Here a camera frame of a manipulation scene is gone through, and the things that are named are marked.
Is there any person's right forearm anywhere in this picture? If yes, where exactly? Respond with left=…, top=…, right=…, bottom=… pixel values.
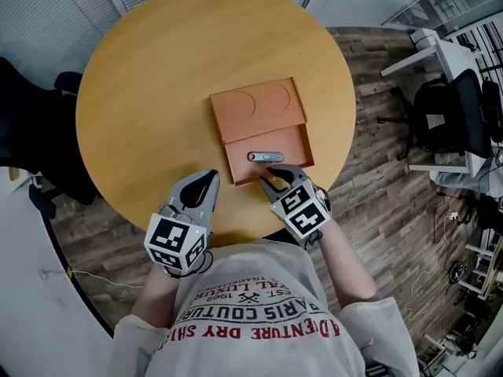
left=313, top=220, right=379, bottom=312

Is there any person's left forearm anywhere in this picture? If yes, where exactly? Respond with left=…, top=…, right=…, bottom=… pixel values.
left=130, top=263, right=186, bottom=330

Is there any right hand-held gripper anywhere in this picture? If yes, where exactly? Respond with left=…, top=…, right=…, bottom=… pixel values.
left=258, top=163, right=332, bottom=246

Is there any black floor cable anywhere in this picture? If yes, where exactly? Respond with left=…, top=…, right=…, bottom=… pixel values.
left=431, top=192, right=467, bottom=246

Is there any wooden rack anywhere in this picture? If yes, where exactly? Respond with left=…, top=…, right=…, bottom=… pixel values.
left=447, top=232, right=503, bottom=302

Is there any white curved desk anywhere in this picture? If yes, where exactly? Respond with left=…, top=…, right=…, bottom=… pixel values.
left=0, top=166, right=116, bottom=377

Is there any orange box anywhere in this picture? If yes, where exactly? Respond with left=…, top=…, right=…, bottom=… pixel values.
left=223, top=122, right=316, bottom=189

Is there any black mesh office chair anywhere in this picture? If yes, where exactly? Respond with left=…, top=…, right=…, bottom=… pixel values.
left=376, top=68, right=493, bottom=161

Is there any small silver metal object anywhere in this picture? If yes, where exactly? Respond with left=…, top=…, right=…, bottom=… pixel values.
left=246, top=151, right=285, bottom=164

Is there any white printed t-shirt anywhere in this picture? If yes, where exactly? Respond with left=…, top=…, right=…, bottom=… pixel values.
left=106, top=239, right=420, bottom=377

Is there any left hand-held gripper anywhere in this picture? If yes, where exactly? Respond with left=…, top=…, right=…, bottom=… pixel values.
left=143, top=169, right=221, bottom=278

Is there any orange box lid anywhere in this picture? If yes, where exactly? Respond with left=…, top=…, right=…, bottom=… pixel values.
left=209, top=77, right=308, bottom=145

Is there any white floor cable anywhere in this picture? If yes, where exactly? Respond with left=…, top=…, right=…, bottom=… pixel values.
left=38, top=266, right=147, bottom=290

